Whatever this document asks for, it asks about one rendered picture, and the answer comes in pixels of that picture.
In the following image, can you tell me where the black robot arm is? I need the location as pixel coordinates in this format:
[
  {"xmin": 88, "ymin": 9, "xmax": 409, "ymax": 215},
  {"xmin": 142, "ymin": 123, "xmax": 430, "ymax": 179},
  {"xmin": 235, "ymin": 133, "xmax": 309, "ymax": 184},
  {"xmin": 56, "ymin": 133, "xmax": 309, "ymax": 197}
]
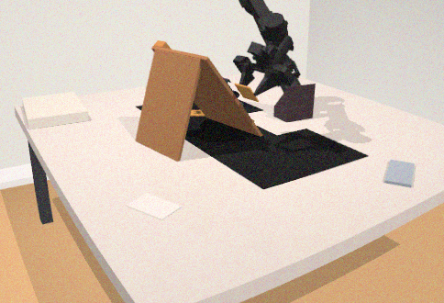
[{"xmin": 239, "ymin": 0, "xmax": 301, "ymax": 87}]

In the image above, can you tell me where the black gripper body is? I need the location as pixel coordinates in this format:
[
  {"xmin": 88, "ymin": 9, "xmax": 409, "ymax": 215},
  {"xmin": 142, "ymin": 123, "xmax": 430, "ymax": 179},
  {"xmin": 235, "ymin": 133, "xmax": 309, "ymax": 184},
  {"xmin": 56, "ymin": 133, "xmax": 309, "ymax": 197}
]
[{"xmin": 233, "ymin": 44, "xmax": 294, "ymax": 86}]

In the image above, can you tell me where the cream flat block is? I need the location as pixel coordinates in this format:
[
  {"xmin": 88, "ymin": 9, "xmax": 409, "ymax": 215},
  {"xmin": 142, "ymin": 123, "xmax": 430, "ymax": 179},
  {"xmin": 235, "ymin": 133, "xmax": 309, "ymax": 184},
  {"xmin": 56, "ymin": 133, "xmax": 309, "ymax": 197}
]
[{"xmin": 22, "ymin": 92, "xmax": 89, "ymax": 129}]

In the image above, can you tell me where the white flat card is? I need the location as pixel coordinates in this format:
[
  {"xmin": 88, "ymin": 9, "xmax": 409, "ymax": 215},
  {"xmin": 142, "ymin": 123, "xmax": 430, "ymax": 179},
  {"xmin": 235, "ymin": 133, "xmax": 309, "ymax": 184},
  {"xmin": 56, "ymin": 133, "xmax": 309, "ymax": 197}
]
[{"xmin": 126, "ymin": 193, "xmax": 182, "ymax": 220}]

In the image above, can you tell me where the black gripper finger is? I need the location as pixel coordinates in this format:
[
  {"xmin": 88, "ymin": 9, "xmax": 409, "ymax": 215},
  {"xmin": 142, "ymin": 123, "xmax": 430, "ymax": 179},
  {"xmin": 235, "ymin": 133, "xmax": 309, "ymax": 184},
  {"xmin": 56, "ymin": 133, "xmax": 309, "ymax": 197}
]
[
  {"xmin": 239, "ymin": 63, "xmax": 255, "ymax": 86},
  {"xmin": 254, "ymin": 70, "xmax": 281, "ymax": 96}
]

